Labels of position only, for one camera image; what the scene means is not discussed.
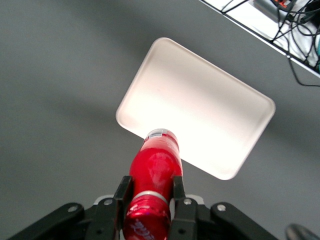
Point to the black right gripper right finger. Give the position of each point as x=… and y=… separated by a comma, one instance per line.
x=187, y=217

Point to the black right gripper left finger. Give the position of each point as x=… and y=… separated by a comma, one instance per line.
x=107, y=217

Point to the red coke bottle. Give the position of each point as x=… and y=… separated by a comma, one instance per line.
x=155, y=162

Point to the white rectangular tray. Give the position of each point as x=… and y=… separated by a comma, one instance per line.
x=195, y=100

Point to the dark grey rounded object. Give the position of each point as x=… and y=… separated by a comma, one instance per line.
x=300, y=232

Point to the grey power strip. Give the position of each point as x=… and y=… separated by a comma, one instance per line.
x=267, y=8

